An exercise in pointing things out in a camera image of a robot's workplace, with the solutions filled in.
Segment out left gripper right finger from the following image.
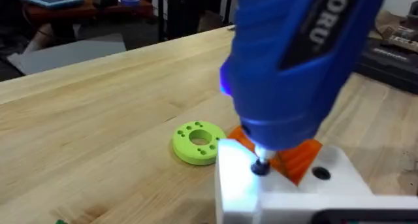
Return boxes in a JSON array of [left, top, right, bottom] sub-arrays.
[[272, 139, 374, 195]]

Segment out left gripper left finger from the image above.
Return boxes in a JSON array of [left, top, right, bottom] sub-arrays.
[[215, 125, 300, 224]]

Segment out small black screw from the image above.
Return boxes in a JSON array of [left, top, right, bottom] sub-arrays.
[[250, 158, 272, 177]]

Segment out blue electric screwdriver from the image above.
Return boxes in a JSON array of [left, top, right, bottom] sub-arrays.
[[219, 0, 391, 163]]

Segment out green disc with holes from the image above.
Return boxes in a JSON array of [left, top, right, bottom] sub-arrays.
[[172, 120, 227, 167]]

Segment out black tool case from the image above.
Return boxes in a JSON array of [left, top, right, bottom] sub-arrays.
[[354, 37, 418, 95]]

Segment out heap of tools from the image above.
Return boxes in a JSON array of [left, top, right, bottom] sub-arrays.
[[375, 10, 418, 54]]

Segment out grey flat board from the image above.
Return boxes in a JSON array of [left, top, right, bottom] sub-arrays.
[[6, 33, 127, 76]]

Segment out dark red side table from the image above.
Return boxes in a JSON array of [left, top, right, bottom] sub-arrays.
[[24, 0, 156, 25]]

